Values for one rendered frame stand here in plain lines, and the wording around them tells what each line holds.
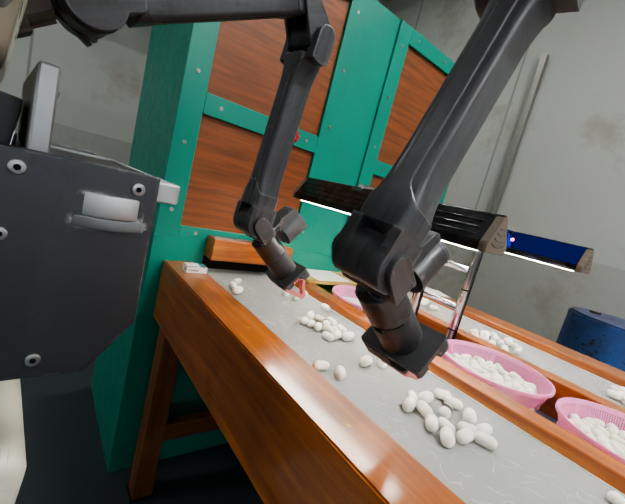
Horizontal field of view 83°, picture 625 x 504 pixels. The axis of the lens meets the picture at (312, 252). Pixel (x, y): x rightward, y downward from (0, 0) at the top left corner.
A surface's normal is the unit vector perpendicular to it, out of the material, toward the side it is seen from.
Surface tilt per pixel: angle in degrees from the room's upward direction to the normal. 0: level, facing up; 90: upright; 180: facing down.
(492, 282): 90
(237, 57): 90
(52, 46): 90
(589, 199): 90
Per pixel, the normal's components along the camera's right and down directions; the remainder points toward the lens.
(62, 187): 0.63, 0.28
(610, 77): -0.74, -0.08
